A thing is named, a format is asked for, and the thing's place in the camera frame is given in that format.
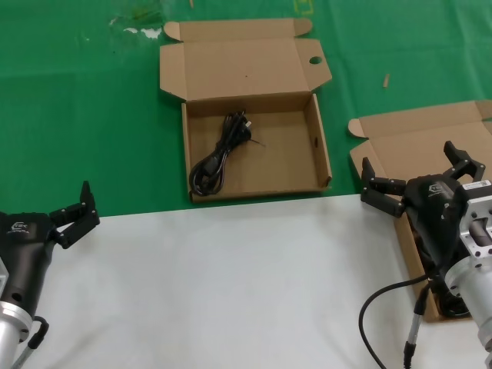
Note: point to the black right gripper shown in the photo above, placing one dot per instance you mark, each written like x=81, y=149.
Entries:
x=434, y=215

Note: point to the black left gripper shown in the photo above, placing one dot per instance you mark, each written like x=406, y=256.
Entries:
x=23, y=246

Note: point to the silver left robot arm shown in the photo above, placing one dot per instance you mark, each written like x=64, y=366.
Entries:
x=7, y=330

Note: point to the open cardboard parts box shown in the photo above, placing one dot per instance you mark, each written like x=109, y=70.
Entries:
x=407, y=134

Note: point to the empty open cardboard box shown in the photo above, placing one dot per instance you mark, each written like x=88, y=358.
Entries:
x=276, y=153

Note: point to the green table cloth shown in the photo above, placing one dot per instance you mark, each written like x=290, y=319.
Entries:
x=77, y=115

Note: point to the clear tape patch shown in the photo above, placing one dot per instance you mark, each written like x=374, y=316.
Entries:
x=148, y=32

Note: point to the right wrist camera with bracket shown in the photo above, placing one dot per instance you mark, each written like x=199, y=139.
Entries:
x=476, y=215

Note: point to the silver left camera bracket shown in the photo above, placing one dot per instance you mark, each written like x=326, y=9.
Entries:
x=3, y=278

